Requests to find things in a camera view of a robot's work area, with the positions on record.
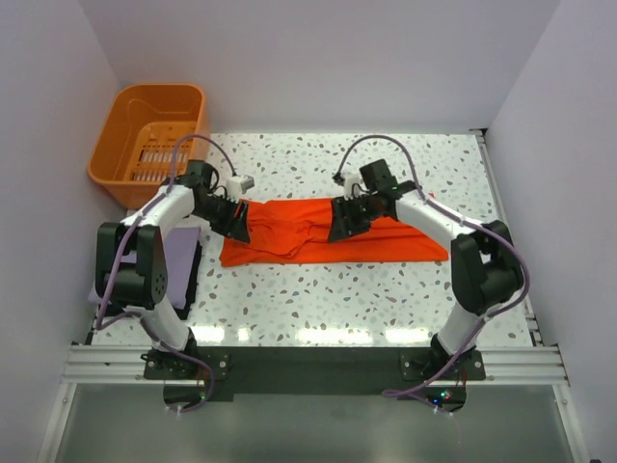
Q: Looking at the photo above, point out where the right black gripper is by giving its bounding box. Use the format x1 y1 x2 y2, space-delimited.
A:
328 194 381 244

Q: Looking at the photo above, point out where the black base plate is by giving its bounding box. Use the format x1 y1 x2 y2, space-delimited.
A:
144 344 487 414

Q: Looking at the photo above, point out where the aluminium front rail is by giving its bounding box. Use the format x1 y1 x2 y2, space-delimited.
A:
61 345 569 386

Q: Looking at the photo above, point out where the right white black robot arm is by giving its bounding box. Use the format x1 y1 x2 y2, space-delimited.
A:
329 159 528 379

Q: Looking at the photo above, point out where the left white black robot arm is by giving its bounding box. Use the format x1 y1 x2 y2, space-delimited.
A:
94 160 255 379

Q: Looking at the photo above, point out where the orange t shirt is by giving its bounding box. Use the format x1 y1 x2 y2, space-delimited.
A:
220 198 448 267

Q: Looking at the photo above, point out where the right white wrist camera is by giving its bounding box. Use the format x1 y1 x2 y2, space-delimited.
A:
335 174 362 200

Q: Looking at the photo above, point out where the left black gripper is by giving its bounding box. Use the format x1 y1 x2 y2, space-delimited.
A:
193 194 251 244

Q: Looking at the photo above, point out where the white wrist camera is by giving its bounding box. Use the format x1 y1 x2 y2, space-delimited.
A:
335 174 362 200
226 175 255 198

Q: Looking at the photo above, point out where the aluminium table edge rail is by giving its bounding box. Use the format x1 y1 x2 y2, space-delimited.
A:
470 129 545 347

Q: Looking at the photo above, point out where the orange plastic basket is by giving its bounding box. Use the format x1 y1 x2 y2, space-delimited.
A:
87 83 210 209

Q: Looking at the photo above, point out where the folded lavender t shirt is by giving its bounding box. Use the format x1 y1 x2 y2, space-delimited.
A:
87 227 202 310

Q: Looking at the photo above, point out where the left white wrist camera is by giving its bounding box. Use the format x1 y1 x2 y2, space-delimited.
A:
226 175 255 198

